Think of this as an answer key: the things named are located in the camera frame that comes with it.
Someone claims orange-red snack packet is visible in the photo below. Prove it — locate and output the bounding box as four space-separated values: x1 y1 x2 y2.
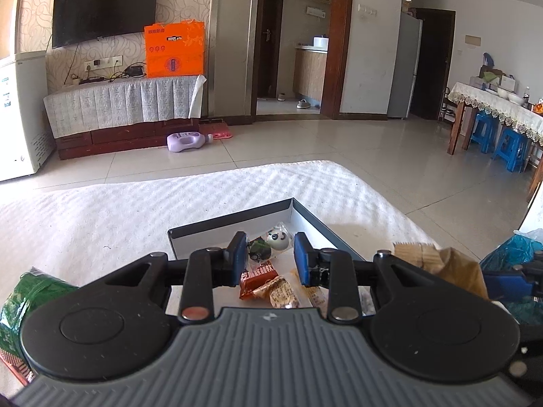
239 260 278 301

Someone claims beige pastry packet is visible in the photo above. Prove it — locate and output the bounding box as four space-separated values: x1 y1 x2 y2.
252 276 300 309

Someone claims brown pastry packet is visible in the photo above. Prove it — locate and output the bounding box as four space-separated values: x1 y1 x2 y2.
394 243 490 301

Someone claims green snack bag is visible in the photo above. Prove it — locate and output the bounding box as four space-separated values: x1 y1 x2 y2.
0 266 80 387

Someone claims small silver candy wrapper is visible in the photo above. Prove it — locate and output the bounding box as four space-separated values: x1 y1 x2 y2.
248 237 273 263

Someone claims small round wrapped candy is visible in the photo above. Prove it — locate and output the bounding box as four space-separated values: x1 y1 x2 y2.
264 224 291 252

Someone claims red floor mat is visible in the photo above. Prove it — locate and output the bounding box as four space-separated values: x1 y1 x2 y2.
199 119 233 141

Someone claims purple detergent bottle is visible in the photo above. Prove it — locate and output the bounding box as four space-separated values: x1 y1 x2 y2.
167 131 213 153

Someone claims white quilted bed cover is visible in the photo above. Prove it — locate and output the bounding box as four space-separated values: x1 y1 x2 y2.
1 161 431 297

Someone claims dining table with lace cloth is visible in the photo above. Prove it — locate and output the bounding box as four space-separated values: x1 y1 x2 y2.
446 80 543 204

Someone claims blue plastic stool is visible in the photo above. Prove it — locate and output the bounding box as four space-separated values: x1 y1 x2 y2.
469 112 499 153

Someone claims TV cabinet with lace cloth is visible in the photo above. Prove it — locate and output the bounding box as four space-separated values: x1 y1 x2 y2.
43 75 206 160

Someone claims orange gift box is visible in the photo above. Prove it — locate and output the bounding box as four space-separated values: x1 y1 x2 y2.
144 19 205 77

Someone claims white chest freezer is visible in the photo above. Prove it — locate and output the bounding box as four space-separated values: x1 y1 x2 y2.
0 51 55 181

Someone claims grey refrigerator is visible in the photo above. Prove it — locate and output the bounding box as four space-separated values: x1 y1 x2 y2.
388 13 423 119

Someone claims black wall television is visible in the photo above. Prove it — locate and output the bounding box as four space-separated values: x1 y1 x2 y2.
52 0 156 49

